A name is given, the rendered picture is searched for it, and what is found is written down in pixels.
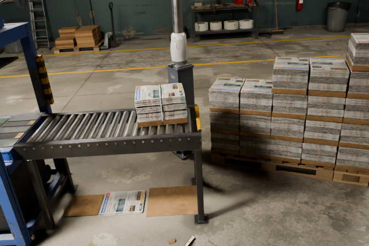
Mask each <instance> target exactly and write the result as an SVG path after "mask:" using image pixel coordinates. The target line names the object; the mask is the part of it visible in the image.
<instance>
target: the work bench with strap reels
mask: <svg viewBox="0 0 369 246"><path fill-rule="evenodd" d="M225 4H230V5H222V4H215V7H209V6H210V4H208V5H203V6H196V7H197V8H194V7H195V6H194V5H191V10H192V26H193V37H192V38H193V39H194V42H193V43H196V40H195V35H202V34H211V33H229V32H246V31H251V35H254V34H253V31H256V38H255V39H259V38H258V27H259V6H258V7H257V6H256V4H253V2H252V1H251V0H248V4H249V5H250V7H251V8H252V11H251V20H249V19H246V20H244V19H243V20H240V21H235V20H230V21H224V27H222V22H221V21H213V22H210V28H208V22H198V23H195V16H194V12H205V11H214V10H231V9H247V7H246V6H244V5H243V0H234V3H225ZM254 8H257V10H256V27H255V26H254Z"/></svg>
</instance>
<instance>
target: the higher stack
mask: <svg viewBox="0 0 369 246"><path fill-rule="evenodd" d="M348 45H349V46H348V52H347V56H348V57H349V59H350V62H351V63H352V65H359V66H369V33H351V35H350V39H349V44H348ZM345 63H346V64H347V67H348V69H349V77H348V84H347V87H346V90H347V92H348V93H358V94H369V71H352V70H351V68H350V66H349V64H348V62H347V60H346V62H345ZM343 119H355V120H368V121H369V99H357V98H347V97H346V96H345V104H344V116H343ZM339 142H344V143H353V144H363V145H369V125H359V124H346V123H343V122H342V126H341V131H340V135H339ZM335 162H336V164H337V165H346V166H354V167H362V168H367V169H369V149H359V148H349V147H340V146H337V152H336V160H335ZM333 181H335V182H342V183H349V184H354V185H362V186H368V182H369V172H361V171H353V170H344V169H336V168H334V175H333Z"/></svg>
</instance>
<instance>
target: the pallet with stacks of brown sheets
mask: <svg viewBox="0 0 369 246"><path fill-rule="evenodd" d="M58 31H59V34H60V37H59V38H57V39H56V40H55V44H56V47H55V48H54V49H53V50H54V54H65V53H82V52H99V51H100V46H102V45H103V43H104V40H102V35H101V32H100V26H99V25H91V26H83V27H81V28H80V27H79V26H75V27H62V28H61V29H59V30H58ZM88 47H93V49H94V50H91V51H80V48H88ZM72 48H73V49H74V52H61V51H62V50H63V49H72Z"/></svg>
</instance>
